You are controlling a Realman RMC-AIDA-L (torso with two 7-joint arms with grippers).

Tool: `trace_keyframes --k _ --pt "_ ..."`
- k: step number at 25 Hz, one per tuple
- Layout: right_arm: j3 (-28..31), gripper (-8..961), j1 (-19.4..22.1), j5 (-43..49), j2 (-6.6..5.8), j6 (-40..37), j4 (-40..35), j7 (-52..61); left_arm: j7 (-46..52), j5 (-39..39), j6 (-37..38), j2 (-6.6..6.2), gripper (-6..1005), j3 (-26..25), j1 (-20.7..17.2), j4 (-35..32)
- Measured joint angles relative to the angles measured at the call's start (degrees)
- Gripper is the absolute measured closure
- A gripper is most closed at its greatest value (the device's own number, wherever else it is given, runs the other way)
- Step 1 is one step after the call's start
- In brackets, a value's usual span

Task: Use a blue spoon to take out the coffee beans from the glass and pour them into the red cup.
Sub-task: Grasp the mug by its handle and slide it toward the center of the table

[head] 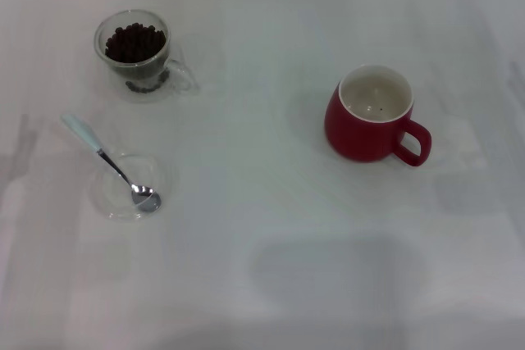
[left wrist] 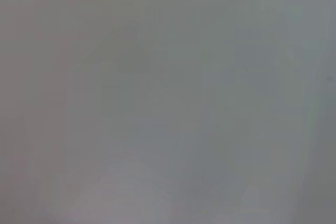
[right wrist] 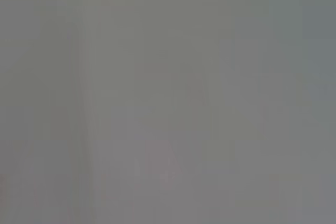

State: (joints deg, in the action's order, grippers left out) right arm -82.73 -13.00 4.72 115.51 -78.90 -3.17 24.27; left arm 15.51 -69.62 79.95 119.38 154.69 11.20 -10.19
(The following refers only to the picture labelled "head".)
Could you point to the clear glass saucer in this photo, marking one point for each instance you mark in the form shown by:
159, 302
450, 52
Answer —
158, 174

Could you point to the dark coffee beans pile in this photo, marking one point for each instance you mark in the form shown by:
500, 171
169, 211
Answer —
135, 43

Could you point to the clear double-wall glass cup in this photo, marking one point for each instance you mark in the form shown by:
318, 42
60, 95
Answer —
175, 76

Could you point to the red ceramic mug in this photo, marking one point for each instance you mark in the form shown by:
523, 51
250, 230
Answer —
357, 137

